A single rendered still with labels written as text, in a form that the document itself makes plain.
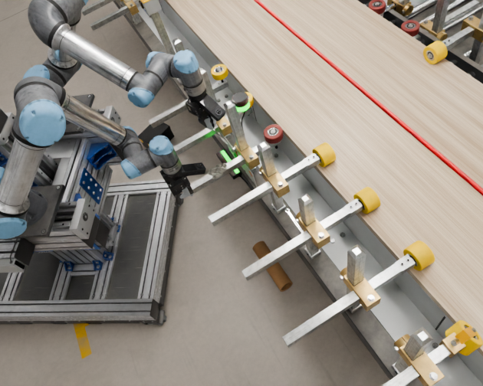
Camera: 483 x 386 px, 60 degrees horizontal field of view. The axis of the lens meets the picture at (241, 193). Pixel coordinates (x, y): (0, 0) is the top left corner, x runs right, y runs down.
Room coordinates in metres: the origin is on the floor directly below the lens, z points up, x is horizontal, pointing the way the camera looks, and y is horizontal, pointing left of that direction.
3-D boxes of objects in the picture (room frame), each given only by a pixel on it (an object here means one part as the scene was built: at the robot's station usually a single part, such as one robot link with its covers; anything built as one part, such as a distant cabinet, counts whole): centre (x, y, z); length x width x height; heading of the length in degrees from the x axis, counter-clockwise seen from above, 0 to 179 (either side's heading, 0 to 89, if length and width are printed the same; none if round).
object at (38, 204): (1.09, 0.78, 1.09); 0.15 x 0.15 x 0.10
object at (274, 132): (1.14, -0.21, 0.85); 0.08 x 0.08 x 0.11
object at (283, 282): (0.96, -0.01, 0.04); 0.30 x 0.08 x 0.08; 12
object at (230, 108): (1.15, -0.08, 0.89); 0.04 x 0.04 x 0.48; 12
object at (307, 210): (0.66, -0.18, 0.87); 0.04 x 0.04 x 0.48; 12
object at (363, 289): (0.39, -0.24, 0.95); 0.14 x 0.06 x 0.05; 12
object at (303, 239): (0.61, -0.16, 0.95); 0.50 x 0.04 x 0.04; 102
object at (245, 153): (1.13, -0.08, 0.85); 0.14 x 0.06 x 0.05; 12
